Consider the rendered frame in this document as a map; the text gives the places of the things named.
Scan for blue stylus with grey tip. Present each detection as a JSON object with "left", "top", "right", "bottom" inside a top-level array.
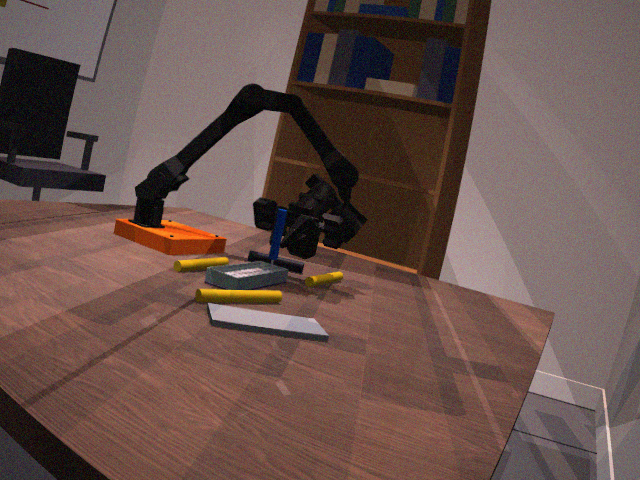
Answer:
[{"left": 268, "top": 209, "right": 287, "bottom": 270}]

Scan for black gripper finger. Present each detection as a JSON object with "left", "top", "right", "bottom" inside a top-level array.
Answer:
[
  {"left": 269, "top": 208, "right": 287, "bottom": 245},
  {"left": 280, "top": 215, "right": 315, "bottom": 248}
]

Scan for white flat rectangular slab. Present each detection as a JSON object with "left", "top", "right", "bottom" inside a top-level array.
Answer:
[{"left": 207, "top": 303, "right": 329, "bottom": 342}]

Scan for grey keyboard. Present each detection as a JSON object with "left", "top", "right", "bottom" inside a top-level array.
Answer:
[{"left": 205, "top": 261, "right": 289, "bottom": 290}]

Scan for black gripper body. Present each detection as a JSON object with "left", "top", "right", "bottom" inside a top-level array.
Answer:
[{"left": 253, "top": 192, "right": 344, "bottom": 249}]

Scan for dark grey cylinder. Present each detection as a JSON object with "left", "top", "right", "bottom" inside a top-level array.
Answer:
[{"left": 248, "top": 250, "right": 304, "bottom": 274}]

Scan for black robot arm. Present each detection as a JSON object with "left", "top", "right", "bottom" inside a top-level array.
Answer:
[{"left": 128, "top": 83, "right": 368, "bottom": 243}]

